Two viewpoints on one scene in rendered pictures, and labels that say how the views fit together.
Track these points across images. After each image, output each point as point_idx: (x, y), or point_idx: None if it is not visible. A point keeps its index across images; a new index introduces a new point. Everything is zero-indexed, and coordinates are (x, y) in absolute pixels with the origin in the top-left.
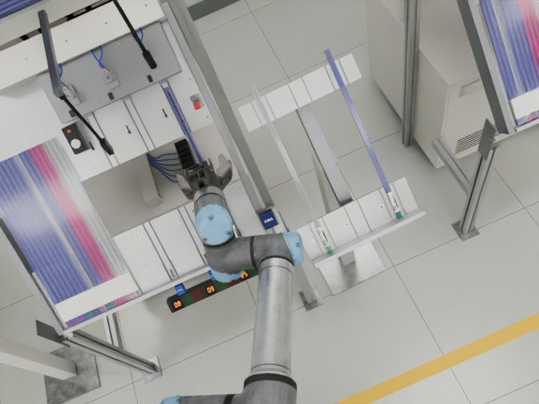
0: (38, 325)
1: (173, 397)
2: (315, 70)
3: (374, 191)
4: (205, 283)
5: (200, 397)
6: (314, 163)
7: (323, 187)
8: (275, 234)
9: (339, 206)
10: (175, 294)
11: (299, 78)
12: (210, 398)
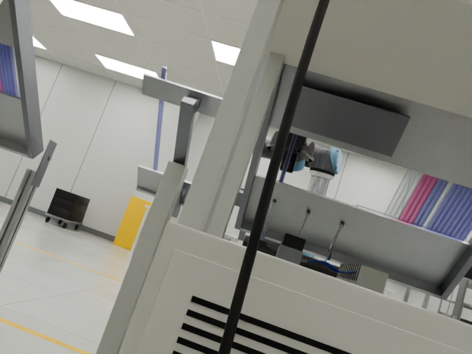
0: (464, 282)
1: (332, 152)
2: (178, 83)
3: (163, 173)
4: (303, 257)
5: (321, 149)
6: (182, 178)
7: (175, 203)
8: (265, 140)
9: (180, 198)
10: (333, 271)
11: (192, 88)
12: (317, 147)
